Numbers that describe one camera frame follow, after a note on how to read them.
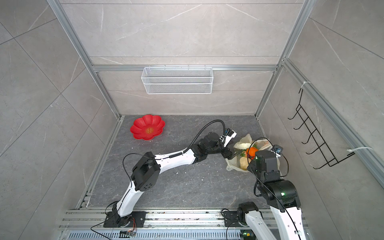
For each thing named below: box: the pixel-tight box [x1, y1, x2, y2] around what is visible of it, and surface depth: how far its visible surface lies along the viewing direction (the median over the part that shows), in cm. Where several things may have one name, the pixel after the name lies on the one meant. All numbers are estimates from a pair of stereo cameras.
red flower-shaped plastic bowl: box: [130, 114, 165, 141], surface depth 114 cm
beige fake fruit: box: [239, 156, 252, 170], surface depth 90 cm
